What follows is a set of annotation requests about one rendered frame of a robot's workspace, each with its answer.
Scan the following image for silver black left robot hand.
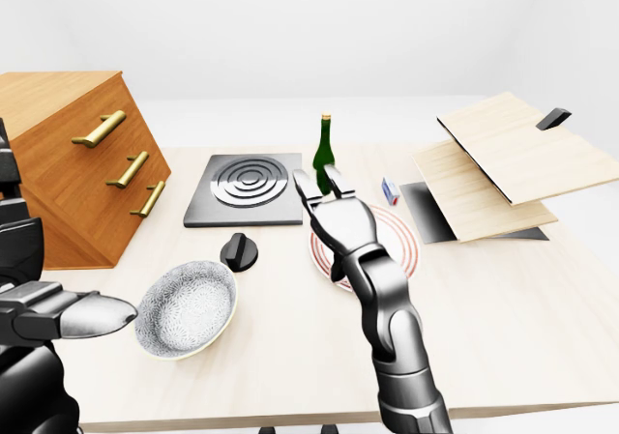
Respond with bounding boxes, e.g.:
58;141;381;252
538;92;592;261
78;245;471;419
0;117;139;351

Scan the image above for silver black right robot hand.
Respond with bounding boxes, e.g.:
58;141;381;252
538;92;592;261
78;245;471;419
292;163;381;283

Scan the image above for white plate with red rings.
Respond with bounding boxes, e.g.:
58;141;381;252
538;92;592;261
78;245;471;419
309;202;421;293

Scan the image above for patterned grey bowl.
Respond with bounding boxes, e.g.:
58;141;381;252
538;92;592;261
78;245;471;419
133;259;240;362

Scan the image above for flat dark stove plate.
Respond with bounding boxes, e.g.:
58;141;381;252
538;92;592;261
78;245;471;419
183;152;305;229

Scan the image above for small blue white box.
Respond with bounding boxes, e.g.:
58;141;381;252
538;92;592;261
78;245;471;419
381;175;402;208

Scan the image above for green glass bottle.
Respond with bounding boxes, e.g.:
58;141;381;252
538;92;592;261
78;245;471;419
311;111;337;196

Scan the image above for wooden cabinet drawer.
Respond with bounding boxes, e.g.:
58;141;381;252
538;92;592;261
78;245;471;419
43;107;157;225
77;143;173;267
9;72;140;184

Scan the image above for round black stove knob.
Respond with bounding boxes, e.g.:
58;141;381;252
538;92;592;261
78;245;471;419
220;232;260;275

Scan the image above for pale wooden two-tier rack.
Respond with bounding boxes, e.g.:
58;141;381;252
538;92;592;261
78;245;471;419
399;90;619;246

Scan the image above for wooden cabinet with drawers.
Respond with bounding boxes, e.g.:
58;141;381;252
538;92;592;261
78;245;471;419
0;70;173;272

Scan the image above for small black block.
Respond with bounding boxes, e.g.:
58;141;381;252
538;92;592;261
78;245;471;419
535;107;573;132

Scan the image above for brass drawer handle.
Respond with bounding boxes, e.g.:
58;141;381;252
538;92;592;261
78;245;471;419
129;180;166;219
104;151;150;190
71;109;128;150

